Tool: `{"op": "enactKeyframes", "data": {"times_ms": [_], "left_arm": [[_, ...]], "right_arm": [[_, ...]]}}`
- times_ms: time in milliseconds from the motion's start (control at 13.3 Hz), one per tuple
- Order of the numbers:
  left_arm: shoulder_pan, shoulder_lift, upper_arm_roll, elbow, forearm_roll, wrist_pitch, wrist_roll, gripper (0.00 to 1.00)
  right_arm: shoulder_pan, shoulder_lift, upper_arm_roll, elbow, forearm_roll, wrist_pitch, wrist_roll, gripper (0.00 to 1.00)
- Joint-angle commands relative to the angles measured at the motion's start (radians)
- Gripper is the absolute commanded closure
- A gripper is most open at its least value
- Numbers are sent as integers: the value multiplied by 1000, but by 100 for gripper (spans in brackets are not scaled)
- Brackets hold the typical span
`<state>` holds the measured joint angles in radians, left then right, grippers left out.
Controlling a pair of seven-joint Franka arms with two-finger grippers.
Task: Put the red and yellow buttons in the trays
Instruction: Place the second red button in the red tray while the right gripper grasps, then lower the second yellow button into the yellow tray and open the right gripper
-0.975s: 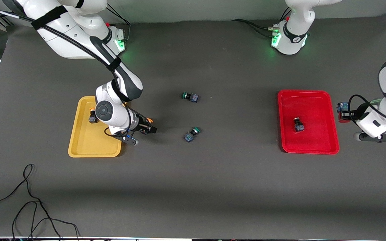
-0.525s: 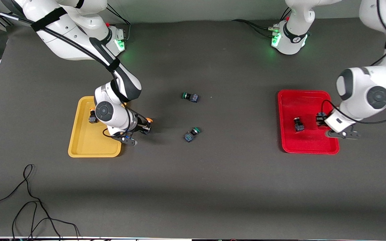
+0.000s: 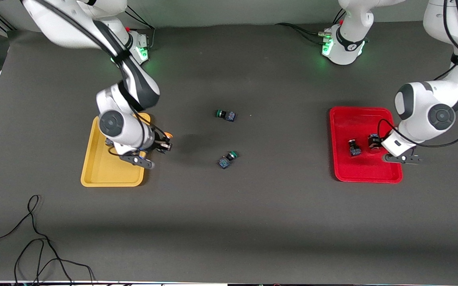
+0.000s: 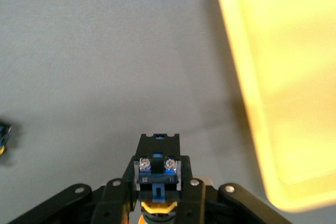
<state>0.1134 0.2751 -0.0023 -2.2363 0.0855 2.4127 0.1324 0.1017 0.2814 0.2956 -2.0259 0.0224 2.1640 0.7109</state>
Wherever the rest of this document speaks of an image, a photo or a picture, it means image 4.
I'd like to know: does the yellow push button blue clip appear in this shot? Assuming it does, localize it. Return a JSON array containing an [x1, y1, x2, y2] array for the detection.
[[132, 133, 183, 224]]

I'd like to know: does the yellow push button red mark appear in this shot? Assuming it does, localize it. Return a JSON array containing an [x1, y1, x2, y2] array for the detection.
[[0, 121, 13, 157]]

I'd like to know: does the yellow plastic tray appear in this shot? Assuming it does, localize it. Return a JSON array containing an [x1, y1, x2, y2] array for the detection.
[[215, 0, 336, 213]]

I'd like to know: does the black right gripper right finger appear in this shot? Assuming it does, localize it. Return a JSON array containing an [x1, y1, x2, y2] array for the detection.
[[175, 155, 292, 224]]

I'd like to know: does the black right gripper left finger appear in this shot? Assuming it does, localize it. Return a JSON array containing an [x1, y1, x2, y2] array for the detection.
[[5, 155, 143, 224]]

